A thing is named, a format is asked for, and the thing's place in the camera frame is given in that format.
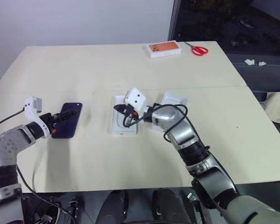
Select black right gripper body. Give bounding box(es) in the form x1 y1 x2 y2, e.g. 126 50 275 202
125 104 140 120

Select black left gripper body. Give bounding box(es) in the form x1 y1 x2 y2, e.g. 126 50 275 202
39 112 62 134

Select dark blue phone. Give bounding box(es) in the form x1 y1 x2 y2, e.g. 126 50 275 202
51 102 83 140

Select white phone box base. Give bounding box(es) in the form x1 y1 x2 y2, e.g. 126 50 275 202
111 94 140 135

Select white phone box lid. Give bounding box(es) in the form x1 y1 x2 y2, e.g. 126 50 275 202
154 92 188 133

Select white box with orange print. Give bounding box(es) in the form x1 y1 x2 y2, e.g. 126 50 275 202
144 41 182 59

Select dark rounded shape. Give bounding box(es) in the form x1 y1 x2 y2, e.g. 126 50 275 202
97 189 129 224
153 188 192 224

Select dark grey cushioned seat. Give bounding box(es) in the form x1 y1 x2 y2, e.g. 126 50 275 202
224 52 280 93

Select cream cloth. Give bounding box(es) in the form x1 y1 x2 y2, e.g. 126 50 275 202
266 91 280 123

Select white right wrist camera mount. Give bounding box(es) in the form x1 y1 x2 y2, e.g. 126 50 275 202
124 87 148 113

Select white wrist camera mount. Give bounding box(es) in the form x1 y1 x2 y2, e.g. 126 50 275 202
124 87 148 113
24 96 49 139

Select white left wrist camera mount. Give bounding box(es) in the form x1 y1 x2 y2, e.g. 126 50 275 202
24 96 49 139

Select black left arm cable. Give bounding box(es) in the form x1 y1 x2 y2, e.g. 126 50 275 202
0 107 76 224

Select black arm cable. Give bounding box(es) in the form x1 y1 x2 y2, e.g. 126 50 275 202
123 103 189 143
0 107 76 224

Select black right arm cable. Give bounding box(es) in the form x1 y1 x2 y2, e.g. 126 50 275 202
123 103 189 143

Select black metal bracket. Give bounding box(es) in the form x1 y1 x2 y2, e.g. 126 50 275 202
188 192 201 213
69 197 81 217

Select red handled scissors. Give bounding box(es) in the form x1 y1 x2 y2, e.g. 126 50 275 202
183 41 210 56

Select grey vertical partition post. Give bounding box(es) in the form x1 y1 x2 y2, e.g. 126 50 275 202
167 0 182 42

